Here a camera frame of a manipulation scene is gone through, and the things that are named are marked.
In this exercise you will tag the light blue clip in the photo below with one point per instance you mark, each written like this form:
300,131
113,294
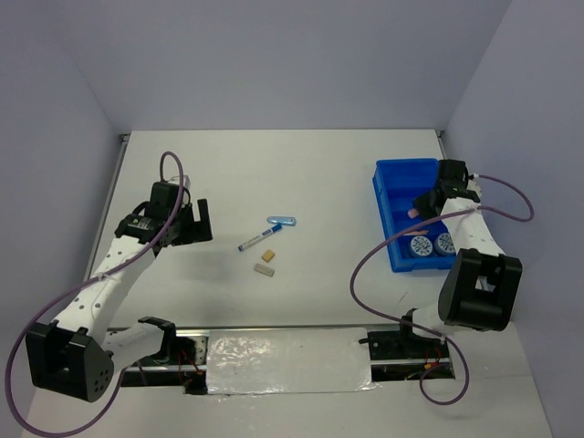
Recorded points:
283,220

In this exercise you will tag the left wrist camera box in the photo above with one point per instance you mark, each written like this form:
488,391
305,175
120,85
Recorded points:
186,184

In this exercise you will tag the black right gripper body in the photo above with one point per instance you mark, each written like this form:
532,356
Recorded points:
422,203

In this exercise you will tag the small tan eraser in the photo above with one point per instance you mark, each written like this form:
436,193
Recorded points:
268,255

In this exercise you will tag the grey beige eraser block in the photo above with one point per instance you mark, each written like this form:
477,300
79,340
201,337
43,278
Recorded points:
264,270

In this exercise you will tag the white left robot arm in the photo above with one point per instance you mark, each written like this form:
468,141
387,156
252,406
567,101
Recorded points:
76,354

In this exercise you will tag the black metal base rail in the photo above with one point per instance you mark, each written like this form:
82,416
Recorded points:
395,355

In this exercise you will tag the blue plastic sorting bin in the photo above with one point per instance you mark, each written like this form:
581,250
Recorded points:
396,183

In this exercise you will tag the blue white marker pen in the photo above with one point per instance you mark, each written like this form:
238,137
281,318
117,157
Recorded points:
259,238

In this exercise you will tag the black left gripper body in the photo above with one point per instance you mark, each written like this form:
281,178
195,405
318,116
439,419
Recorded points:
188,231

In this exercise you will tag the silver foil tape sheet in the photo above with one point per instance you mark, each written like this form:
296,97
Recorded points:
288,361

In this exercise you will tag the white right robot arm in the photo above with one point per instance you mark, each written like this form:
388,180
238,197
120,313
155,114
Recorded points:
480,288

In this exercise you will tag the blue patterned tape roll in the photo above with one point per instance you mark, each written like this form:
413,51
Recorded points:
444,245
421,246

